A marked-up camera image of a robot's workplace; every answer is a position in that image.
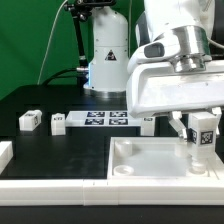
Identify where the white square tabletop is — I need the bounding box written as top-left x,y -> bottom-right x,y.
107,137 -> 217,179

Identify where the white U-shaped obstacle fence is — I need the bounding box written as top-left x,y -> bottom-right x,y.
0,139 -> 224,206

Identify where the black cable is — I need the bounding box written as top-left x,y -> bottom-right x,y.
42,67 -> 90,86

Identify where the white marker base plate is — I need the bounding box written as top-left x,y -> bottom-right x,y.
66,111 -> 141,127

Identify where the black camera stand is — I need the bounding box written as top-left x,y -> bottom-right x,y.
63,0 -> 116,76

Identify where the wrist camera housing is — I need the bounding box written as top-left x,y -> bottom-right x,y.
127,34 -> 180,73

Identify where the white cable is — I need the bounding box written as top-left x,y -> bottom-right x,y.
37,0 -> 69,86

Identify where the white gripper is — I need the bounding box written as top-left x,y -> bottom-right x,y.
126,60 -> 224,141

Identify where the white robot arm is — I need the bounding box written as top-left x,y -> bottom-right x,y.
84,0 -> 224,117

